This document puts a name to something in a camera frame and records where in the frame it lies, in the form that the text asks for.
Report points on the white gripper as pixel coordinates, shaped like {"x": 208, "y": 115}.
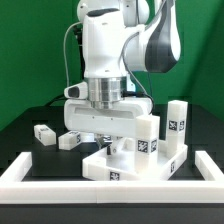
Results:
{"x": 120, "y": 120}

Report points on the white desk tabletop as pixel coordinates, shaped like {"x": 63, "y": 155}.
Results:
{"x": 122, "y": 166}

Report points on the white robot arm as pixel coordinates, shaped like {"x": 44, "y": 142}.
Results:
{"x": 119, "y": 38}

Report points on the marker tag sheet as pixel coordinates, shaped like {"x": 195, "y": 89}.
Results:
{"x": 91, "y": 137}

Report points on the white U-shaped fence frame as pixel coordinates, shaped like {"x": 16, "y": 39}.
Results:
{"x": 14, "y": 190}

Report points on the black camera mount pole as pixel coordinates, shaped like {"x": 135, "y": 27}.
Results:
{"x": 78, "y": 35}

